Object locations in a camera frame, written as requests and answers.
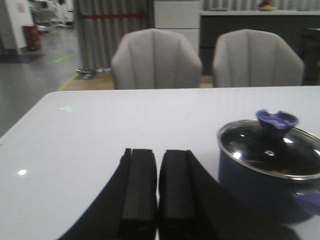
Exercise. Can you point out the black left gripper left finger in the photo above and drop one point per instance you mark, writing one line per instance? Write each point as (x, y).
(125, 209)

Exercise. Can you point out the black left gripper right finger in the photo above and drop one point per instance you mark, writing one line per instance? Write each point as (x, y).
(193, 206)

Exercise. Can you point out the glass lid with blue knob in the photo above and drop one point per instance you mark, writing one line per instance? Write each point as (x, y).
(272, 142)

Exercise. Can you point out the orange ham slices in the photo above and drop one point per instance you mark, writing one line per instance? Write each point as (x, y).
(282, 172)

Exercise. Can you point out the dark blue saucepan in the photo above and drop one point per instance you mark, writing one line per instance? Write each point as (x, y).
(285, 200)

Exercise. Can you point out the left grey upholstered chair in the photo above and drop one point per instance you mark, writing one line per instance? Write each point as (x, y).
(155, 59)

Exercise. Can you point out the grey upholstered chair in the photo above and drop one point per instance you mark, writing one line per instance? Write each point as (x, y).
(155, 59)
(254, 58)

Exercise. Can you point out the right grey upholstered chair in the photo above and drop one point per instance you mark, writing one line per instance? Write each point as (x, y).
(254, 58)

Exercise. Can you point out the white cabinet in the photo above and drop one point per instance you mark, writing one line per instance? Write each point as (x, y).
(180, 16)

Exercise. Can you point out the red trash bin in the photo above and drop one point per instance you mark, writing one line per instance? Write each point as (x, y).
(32, 37)

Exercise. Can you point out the red barrier tape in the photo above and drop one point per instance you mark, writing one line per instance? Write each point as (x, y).
(113, 16)

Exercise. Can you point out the dark counter with white top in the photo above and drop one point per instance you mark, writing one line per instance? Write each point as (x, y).
(300, 29)

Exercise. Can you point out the fruit plate on counter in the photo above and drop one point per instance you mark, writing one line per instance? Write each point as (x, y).
(265, 5)

